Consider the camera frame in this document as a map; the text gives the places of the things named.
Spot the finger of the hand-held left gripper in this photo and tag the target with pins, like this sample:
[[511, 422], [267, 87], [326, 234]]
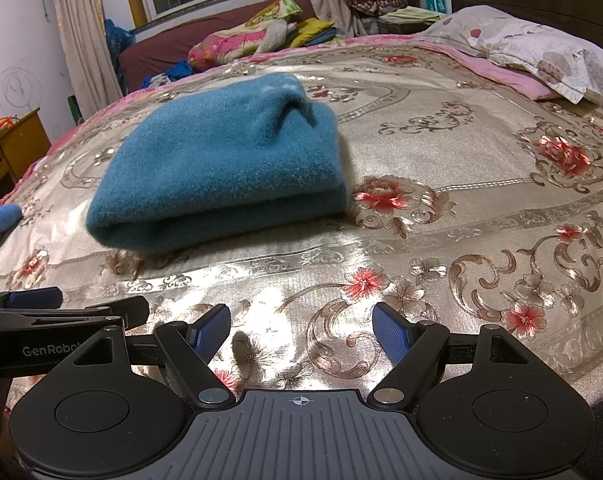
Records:
[[36, 297], [131, 312]]

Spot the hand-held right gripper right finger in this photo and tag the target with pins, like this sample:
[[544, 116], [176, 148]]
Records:
[[391, 332]]

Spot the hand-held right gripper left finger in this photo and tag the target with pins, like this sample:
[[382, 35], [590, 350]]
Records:
[[214, 332]]

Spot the blue fleece towel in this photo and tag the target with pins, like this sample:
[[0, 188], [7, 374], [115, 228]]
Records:
[[206, 170]]

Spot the blue white crumpled clothes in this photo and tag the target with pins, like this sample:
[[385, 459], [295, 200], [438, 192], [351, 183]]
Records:
[[179, 70]]

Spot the floral satin bedspread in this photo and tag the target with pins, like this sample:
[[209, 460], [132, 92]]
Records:
[[456, 235]]

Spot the wooden bedside cabinet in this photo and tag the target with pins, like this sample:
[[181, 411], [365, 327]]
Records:
[[16, 150]]

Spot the green box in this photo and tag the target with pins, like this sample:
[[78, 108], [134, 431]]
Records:
[[73, 110]]

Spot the maroon sofa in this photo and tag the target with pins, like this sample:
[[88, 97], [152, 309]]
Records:
[[156, 50]]

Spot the blue plastic bag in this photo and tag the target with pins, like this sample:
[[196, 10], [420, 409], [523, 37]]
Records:
[[113, 40]]

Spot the pink sheet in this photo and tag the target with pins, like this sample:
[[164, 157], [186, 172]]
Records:
[[506, 77]]

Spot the pink floral quilt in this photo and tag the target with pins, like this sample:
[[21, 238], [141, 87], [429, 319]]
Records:
[[226, 45]]

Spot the white plush toy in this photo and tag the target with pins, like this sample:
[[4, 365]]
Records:
[[274, 35]]

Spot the yellow and blue cushions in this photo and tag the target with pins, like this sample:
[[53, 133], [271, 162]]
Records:
[[311, 30]]

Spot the folded pale green sheets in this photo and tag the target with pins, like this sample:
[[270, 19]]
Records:
[[411, 14]]

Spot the white spotted pillow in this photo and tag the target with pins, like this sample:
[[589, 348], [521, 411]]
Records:
[[531, 45]]

